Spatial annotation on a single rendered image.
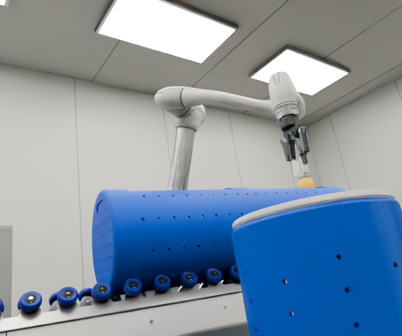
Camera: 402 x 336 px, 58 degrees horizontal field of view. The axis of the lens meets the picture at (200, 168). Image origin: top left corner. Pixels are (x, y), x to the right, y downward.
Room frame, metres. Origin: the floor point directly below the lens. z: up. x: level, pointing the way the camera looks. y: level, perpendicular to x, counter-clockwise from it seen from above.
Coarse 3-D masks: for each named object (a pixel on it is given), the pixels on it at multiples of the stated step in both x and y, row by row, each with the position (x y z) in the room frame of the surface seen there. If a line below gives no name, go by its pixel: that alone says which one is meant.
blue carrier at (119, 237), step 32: (128, 192) 0.95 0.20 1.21; (160, 192) 0.99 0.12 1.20; (192, 192) 1.03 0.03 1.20; (224, 192) 1.08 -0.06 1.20; (256, 192) 1.13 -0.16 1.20; (288, 192) 1.19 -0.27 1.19; (320, 192) 1.25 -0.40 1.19; (96, 224) 1.04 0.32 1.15; (128, 224) 0.88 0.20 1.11; (160, 224) 0.92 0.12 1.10; (192, 224) 0.97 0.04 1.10; (224, 224) 1.01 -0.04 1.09; (96, 256) 1.06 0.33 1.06; (128, 256) 0.89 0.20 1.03; (160, 256) 0.94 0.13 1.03; (192, 256) 0.98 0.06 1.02; (224, 256) 1.04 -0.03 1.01
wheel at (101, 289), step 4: (96, 284) 0.89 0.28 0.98; (100, 284) 0.89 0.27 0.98; (104, 284) 0.89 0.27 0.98; (108, 284) 0.90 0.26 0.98; (92, 288) 0.88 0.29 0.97; (96, 288) 0.88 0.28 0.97; (100, 288) 0.88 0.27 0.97; (104, 288) 0.89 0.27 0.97; (108, 288) 0.89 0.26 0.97; (92, 292) 0.87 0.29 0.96; (96, 292) 0.87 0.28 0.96; (100, 292) 0.87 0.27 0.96; (104, 292) 0.88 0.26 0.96; (108, 292) 0.88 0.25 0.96; (96, 296) 0.87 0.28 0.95; (100, 296) 0.87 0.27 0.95; (104, 296) 0.87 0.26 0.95; (108, 296) 0.88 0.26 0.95; (100, 300) 0.88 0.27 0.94; (104, 300) 0.88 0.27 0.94
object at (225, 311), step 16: (176, 304) 0.96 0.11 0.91; (192, 304) 0.98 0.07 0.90; (208, 304) 1.00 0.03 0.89; (224, 304) 1.02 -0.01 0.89; (240, 304) 1.04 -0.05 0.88; (80, 320) 0.85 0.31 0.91; (96, 320) 0.86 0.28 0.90; (112, 320) 0.88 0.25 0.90; (128, 320) 0.89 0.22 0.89; (144, 320) 0.91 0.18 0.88; (160, 320) 0.93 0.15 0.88; (176, 320) 0.94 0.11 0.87; (192, 320) 0.96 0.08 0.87; (208, 320) 0.98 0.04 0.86; (224, 320) 1.00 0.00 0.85; (240, 320) 1.02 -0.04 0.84
